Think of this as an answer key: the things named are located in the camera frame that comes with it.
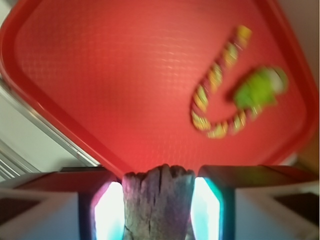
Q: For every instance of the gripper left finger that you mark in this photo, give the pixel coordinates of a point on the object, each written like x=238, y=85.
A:
x=62, y=205

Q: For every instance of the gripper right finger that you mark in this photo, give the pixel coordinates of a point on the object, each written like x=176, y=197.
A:
x=263, y=202

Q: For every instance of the grey wood chip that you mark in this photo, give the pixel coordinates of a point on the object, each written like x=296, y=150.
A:
x=157, y=203

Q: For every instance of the red plastic tray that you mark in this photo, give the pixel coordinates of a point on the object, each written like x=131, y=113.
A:
x=117, y=78

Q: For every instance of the green plush rope toy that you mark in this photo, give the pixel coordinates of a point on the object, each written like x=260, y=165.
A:
x=258, y=90

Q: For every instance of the aluminium frame rail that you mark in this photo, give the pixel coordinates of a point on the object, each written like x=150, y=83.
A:
x=30, y=144

